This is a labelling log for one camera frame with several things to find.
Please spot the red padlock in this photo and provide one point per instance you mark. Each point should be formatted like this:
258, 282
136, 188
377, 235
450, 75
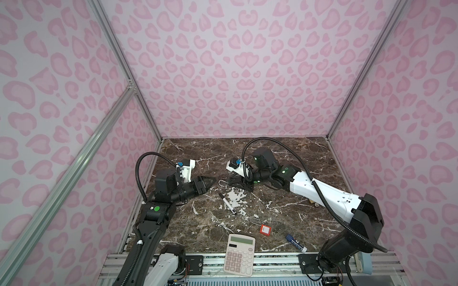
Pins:
264, 229

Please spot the corner aluminium post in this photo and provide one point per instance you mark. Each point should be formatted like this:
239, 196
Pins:
108, 31
387, 30

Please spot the blue white glue stick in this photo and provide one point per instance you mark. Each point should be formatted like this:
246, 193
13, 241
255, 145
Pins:
296, 243

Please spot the pink calculator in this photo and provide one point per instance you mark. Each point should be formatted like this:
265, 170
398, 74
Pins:
239, 255

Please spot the right corner aluminium post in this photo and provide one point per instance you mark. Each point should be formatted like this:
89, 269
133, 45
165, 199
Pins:
387, 30

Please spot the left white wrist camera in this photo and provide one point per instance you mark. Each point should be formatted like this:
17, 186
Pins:
185, 170

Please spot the black white marker pen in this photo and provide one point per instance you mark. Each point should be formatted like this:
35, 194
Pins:
228, 205

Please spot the left corner aluminium post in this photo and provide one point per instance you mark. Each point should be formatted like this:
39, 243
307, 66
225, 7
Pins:
108, 31

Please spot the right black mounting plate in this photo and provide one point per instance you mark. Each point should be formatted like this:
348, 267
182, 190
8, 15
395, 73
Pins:
309, 263

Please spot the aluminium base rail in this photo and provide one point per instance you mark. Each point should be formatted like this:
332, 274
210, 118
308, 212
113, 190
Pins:
282, 269

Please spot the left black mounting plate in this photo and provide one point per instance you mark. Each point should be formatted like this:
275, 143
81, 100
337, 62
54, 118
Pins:
189, 265

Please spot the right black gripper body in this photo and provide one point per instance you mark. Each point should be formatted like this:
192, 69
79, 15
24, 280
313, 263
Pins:
244, 180

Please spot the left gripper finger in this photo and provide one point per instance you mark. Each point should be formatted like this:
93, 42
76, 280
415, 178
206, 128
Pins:
204, 182
200, 190

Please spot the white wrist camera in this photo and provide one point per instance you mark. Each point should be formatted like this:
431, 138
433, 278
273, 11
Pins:
185, 170
239, 167

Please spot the diagonal aluminium frame bar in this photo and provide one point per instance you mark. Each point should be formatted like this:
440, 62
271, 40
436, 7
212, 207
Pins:
34, 230

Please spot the black mounting plate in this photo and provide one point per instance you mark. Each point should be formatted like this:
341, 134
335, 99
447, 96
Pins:
189, 265
309, 263

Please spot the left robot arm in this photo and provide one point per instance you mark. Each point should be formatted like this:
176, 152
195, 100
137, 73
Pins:
154, 221

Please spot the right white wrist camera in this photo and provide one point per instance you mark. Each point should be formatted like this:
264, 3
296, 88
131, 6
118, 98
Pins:
239, 167

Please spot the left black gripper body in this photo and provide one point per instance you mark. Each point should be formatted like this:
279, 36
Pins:
188, 190

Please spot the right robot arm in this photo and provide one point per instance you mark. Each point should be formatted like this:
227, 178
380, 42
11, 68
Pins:
360, 216

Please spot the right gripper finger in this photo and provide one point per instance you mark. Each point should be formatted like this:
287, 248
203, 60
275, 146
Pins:
234, 182
247, 186

